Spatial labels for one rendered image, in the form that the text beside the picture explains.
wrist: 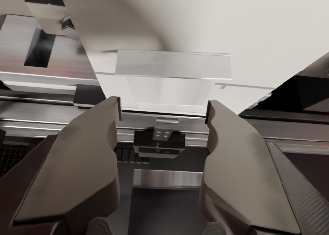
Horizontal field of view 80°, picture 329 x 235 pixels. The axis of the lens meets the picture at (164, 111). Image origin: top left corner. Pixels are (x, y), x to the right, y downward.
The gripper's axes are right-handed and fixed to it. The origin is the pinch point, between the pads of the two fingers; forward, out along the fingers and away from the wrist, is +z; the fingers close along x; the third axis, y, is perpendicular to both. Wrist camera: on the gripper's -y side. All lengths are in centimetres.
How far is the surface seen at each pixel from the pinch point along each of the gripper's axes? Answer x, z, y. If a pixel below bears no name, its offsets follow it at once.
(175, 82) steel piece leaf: 1.0, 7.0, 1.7
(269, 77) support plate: 9.4, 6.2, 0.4
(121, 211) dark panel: -14, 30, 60
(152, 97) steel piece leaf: -1.5, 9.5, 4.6
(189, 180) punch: 3.7, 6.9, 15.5
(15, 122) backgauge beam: -37, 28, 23
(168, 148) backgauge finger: 1.2, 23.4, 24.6
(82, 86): -11.7, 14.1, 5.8
